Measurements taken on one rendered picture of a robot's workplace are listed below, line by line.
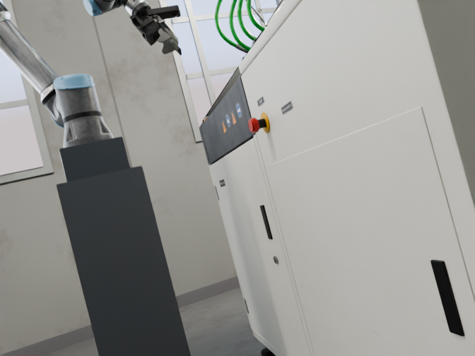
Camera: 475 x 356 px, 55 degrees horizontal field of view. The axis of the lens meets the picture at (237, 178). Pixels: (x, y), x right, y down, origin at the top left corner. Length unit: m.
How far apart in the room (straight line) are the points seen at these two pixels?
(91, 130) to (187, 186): 1.85
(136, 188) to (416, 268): 0.87
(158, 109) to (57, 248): 1.13
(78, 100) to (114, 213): 0.36
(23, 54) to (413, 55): 1.28
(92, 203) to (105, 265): 0.18
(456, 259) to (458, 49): 0.26
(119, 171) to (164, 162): 1.85
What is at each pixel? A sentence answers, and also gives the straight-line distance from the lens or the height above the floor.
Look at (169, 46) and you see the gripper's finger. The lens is 1.75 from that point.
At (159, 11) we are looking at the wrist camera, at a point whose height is 1.35.
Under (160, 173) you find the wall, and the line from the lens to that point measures 3.17.
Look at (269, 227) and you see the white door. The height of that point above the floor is 0.53.
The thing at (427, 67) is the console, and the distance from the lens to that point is 0.60.
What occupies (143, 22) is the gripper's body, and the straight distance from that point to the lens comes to 1.73.
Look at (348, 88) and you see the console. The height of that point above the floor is 0.77.
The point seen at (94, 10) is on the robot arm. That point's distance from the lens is 1.76.
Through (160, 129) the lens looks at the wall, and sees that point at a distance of 3.22.
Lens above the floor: 0.66
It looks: 2 degrees up
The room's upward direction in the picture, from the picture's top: 15 degrees counter-clockwise
